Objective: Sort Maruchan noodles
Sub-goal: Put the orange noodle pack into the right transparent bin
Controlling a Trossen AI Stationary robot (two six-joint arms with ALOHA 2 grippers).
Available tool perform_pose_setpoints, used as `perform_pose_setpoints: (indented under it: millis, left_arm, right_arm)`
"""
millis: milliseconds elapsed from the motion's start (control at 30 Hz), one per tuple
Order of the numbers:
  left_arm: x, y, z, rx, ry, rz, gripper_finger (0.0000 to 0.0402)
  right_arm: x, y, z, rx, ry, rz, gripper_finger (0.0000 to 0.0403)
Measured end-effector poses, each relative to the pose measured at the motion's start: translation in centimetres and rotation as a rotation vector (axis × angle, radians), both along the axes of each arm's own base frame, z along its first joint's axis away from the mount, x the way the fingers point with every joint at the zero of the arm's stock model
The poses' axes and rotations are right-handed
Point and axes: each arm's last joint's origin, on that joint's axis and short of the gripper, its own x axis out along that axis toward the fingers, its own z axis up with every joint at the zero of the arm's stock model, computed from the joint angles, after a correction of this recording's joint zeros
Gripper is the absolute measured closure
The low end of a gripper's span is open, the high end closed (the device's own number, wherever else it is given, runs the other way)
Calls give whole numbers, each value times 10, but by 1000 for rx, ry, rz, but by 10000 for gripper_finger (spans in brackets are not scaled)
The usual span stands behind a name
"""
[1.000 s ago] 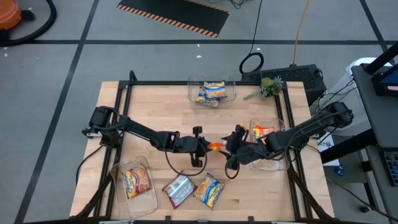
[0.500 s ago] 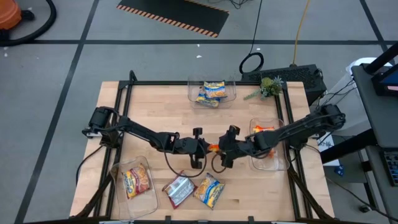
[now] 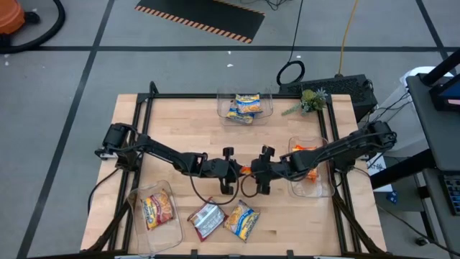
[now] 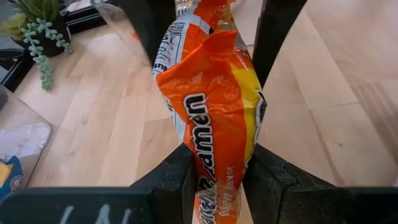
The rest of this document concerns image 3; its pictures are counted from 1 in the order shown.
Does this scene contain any orange shop vacuum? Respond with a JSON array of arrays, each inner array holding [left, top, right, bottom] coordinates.
[[0, 0, 41, 35]]

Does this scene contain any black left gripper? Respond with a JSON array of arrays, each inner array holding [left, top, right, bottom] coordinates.
[[204, 146, 241, 196]]

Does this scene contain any black monitor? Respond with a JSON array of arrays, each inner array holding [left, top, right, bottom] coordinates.
[[429, 73, 460, 112]]

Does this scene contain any black looped floor cable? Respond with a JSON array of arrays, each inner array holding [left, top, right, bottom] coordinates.
[[275, 0, 305, 86]]

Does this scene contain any black hazard-striped floor mat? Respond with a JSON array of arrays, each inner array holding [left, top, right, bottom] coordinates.
[[134, 0, 266, 45]]

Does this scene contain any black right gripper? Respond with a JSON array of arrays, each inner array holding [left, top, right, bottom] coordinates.
[[250, 145, 288, 196]]

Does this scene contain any black vacuum hose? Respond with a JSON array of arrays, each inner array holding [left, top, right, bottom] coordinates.
[[0, 0, 66, 55]]

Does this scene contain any white printed paper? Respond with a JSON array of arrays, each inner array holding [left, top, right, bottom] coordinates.
[[365, 158, 393, 194]]

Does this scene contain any grey desk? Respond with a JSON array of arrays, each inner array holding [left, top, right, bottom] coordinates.
[[369, 48, 460, 259]]

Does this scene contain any black aluminium table frame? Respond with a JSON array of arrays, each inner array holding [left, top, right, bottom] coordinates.
[[84, 81, 387, 259]]

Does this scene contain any clear plastic bin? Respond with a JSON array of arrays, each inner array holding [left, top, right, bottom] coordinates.
[[287, 135, 335, 199], [216, 86, 274, 127], [127, 179, 184, 257]]

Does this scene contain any red Maruchan noodle pack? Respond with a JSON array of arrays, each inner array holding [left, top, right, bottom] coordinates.
[[140, 188, 175, 231], [186, 199, 228, 242]]

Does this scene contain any black cable bundle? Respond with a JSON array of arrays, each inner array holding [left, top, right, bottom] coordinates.
[[240, 0, 295, 11]]

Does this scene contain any yellow floor cable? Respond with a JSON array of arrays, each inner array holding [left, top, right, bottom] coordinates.
[[337, 0, 360, 76]]

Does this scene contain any black keyboard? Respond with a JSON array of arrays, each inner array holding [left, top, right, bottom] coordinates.
[[441, 174, 460, 217]]

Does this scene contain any green artificial succulent plant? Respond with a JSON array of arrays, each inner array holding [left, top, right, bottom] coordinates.
[[281, 88, 328, 117]]

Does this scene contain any blue Maruchan noodle pack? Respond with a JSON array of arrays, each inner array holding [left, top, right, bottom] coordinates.
[[223, 199, 261, 242], [235, 93, 263, 115], [225, 100, 255, 125]]

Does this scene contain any white container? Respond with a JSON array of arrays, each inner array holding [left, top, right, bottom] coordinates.
[[400, 65, 454, 89]]

